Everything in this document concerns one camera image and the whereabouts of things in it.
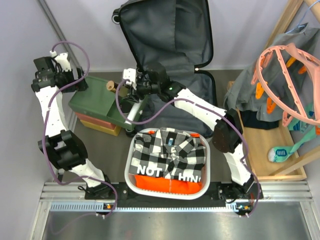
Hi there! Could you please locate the green drawer box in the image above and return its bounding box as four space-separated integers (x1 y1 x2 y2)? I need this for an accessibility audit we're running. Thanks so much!
68 76 137 136

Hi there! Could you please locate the white teal sock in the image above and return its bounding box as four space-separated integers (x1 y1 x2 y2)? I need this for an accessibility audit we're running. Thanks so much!
267 147 289 163

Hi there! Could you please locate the black round jar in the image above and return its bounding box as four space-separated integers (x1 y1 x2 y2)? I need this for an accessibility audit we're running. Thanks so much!
119 100 133 116

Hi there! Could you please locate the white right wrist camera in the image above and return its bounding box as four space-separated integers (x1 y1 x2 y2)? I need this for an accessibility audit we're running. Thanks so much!
122 68 137 90

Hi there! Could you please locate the aluminium rail frame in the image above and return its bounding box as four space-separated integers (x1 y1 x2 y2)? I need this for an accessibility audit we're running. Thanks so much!
31 180 320 240

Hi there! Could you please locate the grey shirt on hanger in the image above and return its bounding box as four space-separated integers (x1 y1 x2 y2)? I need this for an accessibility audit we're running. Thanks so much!
223 23 320 122

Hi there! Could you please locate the light blue wire hanger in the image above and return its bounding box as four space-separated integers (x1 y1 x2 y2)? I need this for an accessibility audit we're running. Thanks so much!
285 6 312 34

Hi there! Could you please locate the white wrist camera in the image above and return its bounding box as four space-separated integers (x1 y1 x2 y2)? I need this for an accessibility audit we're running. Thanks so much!
49 50 72 72
122 68 137 90

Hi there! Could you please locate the wooden clothes rack frame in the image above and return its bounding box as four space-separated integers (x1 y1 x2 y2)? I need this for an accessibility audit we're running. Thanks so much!
226 0 320 182

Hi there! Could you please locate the black white checked shirt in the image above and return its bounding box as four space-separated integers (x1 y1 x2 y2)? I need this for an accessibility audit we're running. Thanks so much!
128 127 207 183

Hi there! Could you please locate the white plastic basket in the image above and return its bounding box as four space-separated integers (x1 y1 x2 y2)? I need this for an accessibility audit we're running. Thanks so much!
124 127 213 201

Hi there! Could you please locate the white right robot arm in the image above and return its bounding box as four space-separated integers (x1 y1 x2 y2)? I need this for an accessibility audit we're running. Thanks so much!
122 62 255 194

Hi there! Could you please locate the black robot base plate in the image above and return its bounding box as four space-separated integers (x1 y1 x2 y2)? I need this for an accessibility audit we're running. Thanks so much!
84 181 263 208

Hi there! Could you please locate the orange garment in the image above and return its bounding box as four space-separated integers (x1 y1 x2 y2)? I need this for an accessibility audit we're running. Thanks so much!
134 129 203 195

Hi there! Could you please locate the white black space suitcase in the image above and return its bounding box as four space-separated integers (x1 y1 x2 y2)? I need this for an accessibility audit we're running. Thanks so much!
111 0 218 138

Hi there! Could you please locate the dark navy folded cloth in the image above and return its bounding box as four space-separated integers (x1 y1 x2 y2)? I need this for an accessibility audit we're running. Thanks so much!
240 110 279 130

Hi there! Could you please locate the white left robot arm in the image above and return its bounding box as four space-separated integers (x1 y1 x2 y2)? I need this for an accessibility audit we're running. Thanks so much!
31 51 111 198

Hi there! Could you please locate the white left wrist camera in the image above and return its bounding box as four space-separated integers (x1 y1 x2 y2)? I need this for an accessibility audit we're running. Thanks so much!
49 50 72 72

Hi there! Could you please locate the frosted bottle gold cap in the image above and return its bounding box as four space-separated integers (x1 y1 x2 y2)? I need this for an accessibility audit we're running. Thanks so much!
106 80 128 97

